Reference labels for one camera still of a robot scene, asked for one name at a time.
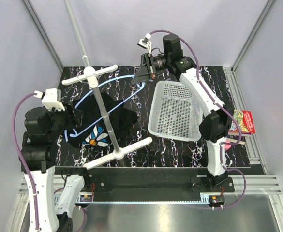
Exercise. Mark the pink cap bottle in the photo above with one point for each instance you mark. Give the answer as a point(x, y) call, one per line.
point(227, 146)

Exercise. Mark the grey white garment rack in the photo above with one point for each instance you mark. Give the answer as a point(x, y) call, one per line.
point(90, 74)

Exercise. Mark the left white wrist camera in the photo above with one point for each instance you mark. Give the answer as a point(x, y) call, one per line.
point(51, 99)

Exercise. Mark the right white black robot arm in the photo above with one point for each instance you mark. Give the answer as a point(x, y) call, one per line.
point(218, 115)

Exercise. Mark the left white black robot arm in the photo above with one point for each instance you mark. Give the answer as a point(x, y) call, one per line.
point(43, 127)

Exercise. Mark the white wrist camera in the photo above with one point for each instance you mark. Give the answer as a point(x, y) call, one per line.
point(51, 99)
point(145, 43)

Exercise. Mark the red cover book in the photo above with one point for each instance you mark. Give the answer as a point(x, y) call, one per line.
point(244, 119)

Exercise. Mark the light blue clothes hanger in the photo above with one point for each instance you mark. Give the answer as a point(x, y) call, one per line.
point(75, 132)

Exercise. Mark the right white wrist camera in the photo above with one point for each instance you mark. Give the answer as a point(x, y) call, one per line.
point(145, 43)

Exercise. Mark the black daisy print t-shirt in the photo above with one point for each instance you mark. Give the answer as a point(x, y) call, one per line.
point(93, 130)

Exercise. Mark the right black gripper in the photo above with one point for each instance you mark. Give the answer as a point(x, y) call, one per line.
point(142, 74)

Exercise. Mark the white plastic mesh basket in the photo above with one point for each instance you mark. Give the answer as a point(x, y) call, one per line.
point(174, 113)

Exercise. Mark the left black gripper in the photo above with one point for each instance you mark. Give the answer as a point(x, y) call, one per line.
point(73, 119)

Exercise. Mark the black marbled table mat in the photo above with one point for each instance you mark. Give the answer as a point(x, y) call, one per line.
point(161, 152)

